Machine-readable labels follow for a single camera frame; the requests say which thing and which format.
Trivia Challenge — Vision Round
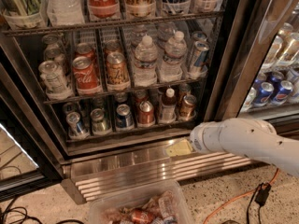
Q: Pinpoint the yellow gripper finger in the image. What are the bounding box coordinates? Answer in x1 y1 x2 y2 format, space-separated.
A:
165 139 192 157

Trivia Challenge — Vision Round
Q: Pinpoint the orange can bottom shelf front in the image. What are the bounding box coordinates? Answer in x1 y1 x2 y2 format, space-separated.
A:
178 94 196 120

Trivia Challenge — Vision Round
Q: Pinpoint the orange can shelf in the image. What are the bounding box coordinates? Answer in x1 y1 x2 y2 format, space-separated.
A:
178 84 191 105
106 52 130 91
178 94 196 120
104 40 122 56

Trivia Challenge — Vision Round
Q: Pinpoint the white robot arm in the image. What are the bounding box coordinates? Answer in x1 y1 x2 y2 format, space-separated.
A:
165 118 299 177

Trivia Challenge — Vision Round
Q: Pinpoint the red can bottom shelf front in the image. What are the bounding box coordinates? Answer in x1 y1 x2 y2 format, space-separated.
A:
137 101 155 125

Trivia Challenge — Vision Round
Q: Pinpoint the red can shelf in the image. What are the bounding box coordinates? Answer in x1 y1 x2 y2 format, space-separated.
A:
135 90 149 105
137 101 155 125

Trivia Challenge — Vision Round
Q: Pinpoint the orange can bottom shelf rear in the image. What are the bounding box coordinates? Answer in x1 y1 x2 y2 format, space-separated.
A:
178 84 191 105

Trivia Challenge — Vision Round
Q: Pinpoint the blue can bottom shelf front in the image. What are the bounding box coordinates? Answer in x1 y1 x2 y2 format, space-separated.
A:
116 104 135 131

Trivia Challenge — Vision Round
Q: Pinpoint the red can bottom shelf rear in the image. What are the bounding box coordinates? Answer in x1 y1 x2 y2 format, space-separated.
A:
135 90 149 105

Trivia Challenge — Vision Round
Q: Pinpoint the red can in bin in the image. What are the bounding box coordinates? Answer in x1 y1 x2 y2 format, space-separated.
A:
130 209 155 224

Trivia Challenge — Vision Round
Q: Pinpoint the green can bottom shelf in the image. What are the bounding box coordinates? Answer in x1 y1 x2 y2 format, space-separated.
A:
91 108 111 135

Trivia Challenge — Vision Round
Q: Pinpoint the blue tall can middle front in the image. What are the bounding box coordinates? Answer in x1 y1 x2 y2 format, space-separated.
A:
188 41 209 77

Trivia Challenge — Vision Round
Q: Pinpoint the blue pepsi can left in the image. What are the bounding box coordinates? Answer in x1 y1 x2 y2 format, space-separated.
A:
253 82 274 106

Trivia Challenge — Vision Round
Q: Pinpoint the blue pepsi can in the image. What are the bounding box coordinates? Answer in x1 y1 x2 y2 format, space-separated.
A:
253 82 274 106
271 80 293 105

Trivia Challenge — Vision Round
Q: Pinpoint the orange can middle shelf front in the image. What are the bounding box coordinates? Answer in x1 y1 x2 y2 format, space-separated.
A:
106 52 130 91

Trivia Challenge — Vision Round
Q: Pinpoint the steel fridge grille base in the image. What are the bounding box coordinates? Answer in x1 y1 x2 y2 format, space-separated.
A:
61 139 261 204

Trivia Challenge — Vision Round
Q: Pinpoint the glass fridge door right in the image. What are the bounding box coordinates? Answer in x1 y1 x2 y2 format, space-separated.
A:
203 0 298 121

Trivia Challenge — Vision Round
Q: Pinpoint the blue white can bottom left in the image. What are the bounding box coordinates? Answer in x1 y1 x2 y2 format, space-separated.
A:
66 112 89 139

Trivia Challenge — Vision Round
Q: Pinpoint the blue pepsi can right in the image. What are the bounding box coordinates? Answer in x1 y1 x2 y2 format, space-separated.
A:
271 80 293 105

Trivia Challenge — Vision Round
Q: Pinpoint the red cola can middle front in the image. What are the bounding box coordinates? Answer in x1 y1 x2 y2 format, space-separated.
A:
72 56 102 95

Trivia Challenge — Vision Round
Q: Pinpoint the red cola can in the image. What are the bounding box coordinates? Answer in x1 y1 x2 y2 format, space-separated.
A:
75 43 96 60
72 56 102 95

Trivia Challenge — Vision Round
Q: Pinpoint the orange can middle shelf rear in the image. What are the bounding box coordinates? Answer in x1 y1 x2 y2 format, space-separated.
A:
104 40 122 56

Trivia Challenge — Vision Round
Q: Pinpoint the red cola can middle rear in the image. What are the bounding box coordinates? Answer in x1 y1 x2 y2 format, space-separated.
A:
75 43 96 60

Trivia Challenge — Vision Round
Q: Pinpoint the silver can middle front left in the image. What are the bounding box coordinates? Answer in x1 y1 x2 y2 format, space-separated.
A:
38 61 73 100

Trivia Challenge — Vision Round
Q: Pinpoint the silver can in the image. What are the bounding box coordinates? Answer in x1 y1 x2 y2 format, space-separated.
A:
38 61 73 100
44 49 68 73

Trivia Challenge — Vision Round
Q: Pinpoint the brown can top shelf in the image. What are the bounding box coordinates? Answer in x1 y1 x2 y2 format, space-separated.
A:
124 0 156 19

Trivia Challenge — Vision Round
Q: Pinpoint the red cola bottle top shelf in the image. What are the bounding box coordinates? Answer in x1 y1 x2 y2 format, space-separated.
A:
87 0 119 21

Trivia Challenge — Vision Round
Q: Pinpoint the white bottle top shelf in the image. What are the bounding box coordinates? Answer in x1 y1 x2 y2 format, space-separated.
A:
47 0 85 26

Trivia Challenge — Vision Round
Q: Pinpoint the green carton top shelf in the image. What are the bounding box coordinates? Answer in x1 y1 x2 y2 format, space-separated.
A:
1 0 48 30

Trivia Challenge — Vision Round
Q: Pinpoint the brown bottle white cap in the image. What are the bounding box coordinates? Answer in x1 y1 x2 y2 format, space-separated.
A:
158 88 177 123

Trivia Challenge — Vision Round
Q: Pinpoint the clear plastic bin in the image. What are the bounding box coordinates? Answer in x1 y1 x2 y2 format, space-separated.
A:
89 180 195 224

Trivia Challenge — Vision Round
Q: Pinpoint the black power adapter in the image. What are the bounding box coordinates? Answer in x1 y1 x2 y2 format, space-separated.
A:
255 184 272 207

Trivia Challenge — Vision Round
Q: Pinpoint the water bottle middle right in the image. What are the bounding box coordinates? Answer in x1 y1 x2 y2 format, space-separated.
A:
160 31 187 82

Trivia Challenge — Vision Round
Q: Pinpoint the water bottle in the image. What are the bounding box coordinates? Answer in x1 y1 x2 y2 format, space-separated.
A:
135 35 158 87
160 31 187 82

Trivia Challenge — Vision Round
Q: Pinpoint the water bottle middle left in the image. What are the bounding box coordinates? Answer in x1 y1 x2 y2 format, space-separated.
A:
135 35 158 87

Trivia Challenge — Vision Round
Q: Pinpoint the orange extension cable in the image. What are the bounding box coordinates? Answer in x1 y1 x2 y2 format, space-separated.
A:
203 167 281 224

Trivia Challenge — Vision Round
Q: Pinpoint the black cables floor left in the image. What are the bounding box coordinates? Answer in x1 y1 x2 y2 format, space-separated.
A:
0 197 85 224

